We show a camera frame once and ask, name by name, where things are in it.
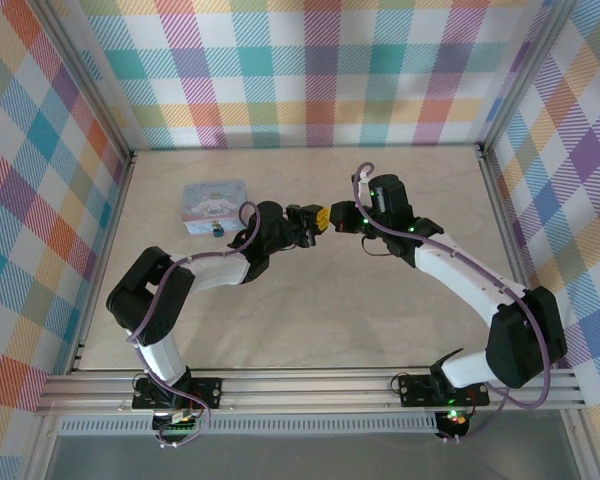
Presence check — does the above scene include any blue cartoon tin box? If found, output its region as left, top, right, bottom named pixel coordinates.
left=181, top=182, right=248, bottom=237

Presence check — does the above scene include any small controller circuit board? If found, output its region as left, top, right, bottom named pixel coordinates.
left=437, top=407, right=475, bottom=440
left=152, top=409, right=205, bottom=437

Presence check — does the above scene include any thin black wire loop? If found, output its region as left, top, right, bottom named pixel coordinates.
left=361, top=234, right=392, bottom=260

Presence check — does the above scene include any aluminium side rail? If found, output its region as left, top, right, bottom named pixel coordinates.
left=478, top=148, right=576, bottom=374
left=65, top=149, right=139, bottom=376

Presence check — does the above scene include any aluminium cross rail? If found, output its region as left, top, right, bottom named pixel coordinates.
left=34, top=368, right=589, bottom=416

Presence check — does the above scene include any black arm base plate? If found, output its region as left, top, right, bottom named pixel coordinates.
left=398, top=372, right=491, bottom=408
left=132, top=377, right=225, bottom=412

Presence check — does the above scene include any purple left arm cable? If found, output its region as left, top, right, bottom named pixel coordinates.
left=126, top=201, right=261, bottom=450

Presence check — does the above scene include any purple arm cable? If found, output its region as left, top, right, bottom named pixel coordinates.
left=350, top=162, right=552, bottom=445
left=126, top=201, right=261, bottom=450

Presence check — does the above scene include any grey slotted cable duct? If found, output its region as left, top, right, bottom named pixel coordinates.
left=57, top=412, right=439, bottom=436

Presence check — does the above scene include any aluminium frame post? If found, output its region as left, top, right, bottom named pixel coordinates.
left=29, top=0, right=137, bottom=161
left=477, top=0, right=579, bottom=159

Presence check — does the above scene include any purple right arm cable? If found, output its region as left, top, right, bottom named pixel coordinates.
left=350, top=162, right=552, bottom=445

